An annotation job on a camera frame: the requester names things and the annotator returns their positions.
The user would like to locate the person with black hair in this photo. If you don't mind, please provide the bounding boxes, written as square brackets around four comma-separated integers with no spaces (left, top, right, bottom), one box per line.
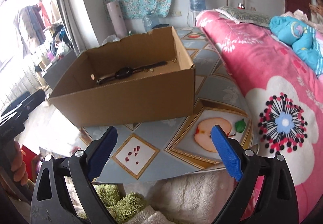
[309,0,323,24]

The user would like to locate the grey lace pillow cover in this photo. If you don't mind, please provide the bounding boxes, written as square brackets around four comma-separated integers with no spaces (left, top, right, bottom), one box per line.
[216,6,271,28]

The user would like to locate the black wrist watch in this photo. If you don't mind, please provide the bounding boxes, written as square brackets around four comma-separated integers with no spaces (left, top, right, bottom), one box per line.
[96,61,167,85]

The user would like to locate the clear empty water bottle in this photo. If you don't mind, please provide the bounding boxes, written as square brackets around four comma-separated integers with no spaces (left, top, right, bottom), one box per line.
[142,12,159,32]

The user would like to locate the left hand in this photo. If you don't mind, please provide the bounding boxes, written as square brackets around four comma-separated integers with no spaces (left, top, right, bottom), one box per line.
[11,141,28,186]

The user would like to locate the white plastic bag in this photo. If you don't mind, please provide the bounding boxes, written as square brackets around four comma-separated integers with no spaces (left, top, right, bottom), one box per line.
[102,34,120,45]

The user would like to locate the pink rolled mat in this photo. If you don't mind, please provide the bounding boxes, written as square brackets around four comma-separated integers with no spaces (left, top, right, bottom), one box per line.
[106,0,128,39]

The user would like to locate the grey curtain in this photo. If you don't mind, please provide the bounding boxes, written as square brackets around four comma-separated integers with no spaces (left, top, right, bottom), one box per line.
[56,0,86,57]

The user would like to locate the green fuzzy sleeve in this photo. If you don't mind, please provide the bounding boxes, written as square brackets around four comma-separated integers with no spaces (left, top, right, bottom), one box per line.
[94,184,148,223]

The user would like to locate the hanging clothes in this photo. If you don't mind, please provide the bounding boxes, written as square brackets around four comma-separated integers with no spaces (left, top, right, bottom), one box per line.
[13,3,71,59]

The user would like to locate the blue folded quilt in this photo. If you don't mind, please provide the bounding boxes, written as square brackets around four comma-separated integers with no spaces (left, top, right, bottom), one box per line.
[269,16,322,76]

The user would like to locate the red gift bag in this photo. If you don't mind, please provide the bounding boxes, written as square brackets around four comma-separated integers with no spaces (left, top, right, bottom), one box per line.
[21,145,36,181]

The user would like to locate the fruit print tablecloth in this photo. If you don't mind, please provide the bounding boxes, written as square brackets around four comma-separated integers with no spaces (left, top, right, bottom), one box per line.
[95,27,256,184]

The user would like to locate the pink floral blanket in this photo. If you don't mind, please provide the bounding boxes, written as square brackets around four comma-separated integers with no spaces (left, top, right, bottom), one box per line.
[197,10,322,221]

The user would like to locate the brown cardboard box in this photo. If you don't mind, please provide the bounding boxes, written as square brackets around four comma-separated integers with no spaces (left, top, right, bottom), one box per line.
[50,27,195,127]

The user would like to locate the grey cabinet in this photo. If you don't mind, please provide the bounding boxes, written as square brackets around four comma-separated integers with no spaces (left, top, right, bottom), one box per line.
[42,50,77,90]

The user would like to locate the white water dispenser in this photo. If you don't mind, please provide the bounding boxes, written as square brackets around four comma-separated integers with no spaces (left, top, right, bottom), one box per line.
[187,10,201,27]

